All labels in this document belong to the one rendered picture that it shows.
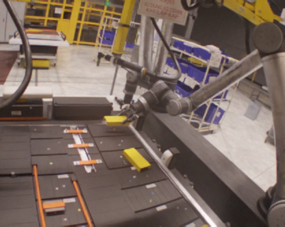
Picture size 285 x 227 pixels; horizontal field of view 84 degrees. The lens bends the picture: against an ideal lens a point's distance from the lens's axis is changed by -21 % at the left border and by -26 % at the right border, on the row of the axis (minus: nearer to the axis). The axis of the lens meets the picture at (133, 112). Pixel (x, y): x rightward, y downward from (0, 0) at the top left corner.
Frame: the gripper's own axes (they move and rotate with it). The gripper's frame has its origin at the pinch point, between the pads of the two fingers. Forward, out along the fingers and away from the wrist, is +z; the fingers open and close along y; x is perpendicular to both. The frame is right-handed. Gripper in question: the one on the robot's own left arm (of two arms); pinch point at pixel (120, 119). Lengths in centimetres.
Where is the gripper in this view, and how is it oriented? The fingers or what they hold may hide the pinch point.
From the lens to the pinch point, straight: 131.4
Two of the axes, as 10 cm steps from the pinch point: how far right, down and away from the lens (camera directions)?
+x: 3.8, 6.7, 6.4
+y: 4.4, 4.8, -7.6
